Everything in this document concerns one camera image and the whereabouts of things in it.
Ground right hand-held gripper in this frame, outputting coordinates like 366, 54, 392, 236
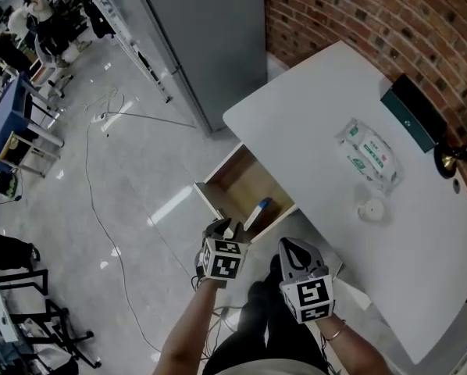
279, 237, 335, 324

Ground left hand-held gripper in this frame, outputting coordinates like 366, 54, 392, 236
196, 217, 252, 289

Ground small blue box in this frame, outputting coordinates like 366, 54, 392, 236
244, 196, 274, 230

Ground wooden drawer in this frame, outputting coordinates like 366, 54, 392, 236
194, 142, 299, 244

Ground person's left forearm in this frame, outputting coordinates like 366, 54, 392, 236
153, 283, 221, 375

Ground person's right forearm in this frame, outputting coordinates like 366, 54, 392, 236
315, 312, 393, 375

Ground person's black shoe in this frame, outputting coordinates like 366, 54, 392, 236
248, 281, 269, 308

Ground person's black trousers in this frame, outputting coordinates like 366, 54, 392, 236
201, 254, 332, 375

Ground person's light shirt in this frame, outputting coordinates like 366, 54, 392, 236
213, 359, 324, 375

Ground white wet wipes packet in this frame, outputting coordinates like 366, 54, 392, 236
333, 117, 406, 195

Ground dark green box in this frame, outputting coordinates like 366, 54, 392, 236
380, 73, 449, 154

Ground tall grey cabinet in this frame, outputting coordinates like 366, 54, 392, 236
134, 0, 268, 136

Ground white shelving rack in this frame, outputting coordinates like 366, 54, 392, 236
79, 0, 174, 104

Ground small white wooden cabinet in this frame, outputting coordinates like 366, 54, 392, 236
0, 130, 61, 178

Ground black green bag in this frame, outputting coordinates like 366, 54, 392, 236
0, 172, 22, 197

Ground white office chair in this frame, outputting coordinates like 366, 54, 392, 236
29, 33, 78, 97

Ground blue table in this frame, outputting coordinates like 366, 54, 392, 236
0, 72, 65, 173

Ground black hanging garment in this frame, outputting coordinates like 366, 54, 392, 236
80, 0, 117, 41

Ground gold bracelet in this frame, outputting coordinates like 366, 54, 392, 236
323, 320, 348, 341

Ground white floor cable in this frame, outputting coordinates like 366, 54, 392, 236
85, 87, 162, 353

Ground grey floor cable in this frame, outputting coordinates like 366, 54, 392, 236
108, 111, 198, 128

